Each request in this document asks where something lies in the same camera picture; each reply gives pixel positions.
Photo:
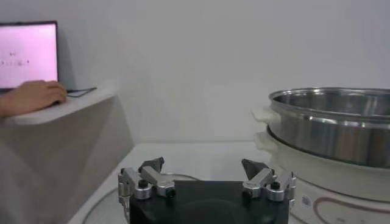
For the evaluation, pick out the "person's bare hand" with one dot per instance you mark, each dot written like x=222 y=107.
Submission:
x=39 y=95

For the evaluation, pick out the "white side table with mouse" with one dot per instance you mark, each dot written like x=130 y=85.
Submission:
x=61 y=152

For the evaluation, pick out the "dark laptop with pale screen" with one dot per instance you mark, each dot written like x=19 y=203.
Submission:
x=27 y=54

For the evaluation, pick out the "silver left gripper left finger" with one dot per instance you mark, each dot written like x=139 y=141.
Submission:
x=155 y=179

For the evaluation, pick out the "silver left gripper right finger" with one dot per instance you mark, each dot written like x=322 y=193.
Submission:
x=259 y=179

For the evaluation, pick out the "stainless steel steamer basket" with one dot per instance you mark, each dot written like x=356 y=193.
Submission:
x=329 y=137

